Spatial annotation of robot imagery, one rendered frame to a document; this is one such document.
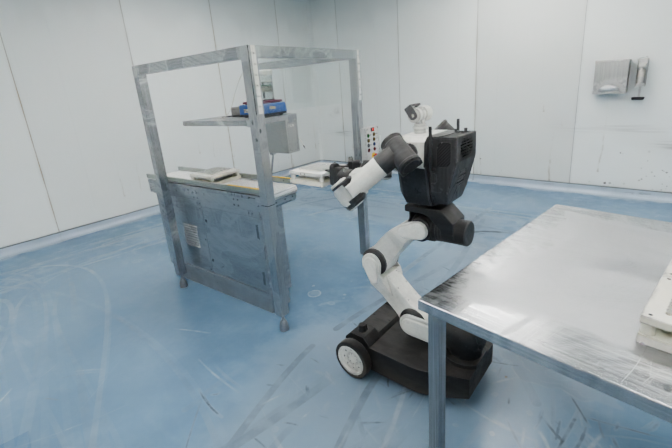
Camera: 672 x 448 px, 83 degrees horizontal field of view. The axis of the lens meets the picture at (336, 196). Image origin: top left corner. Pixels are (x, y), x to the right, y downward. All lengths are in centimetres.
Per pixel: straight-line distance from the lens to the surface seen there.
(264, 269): 255
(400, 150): 148
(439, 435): 148
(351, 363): 213
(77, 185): 525
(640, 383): 105
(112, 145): 532
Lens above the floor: 144
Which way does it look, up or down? 16 degrees down
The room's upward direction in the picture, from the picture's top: 4 degrees counter-clockwise
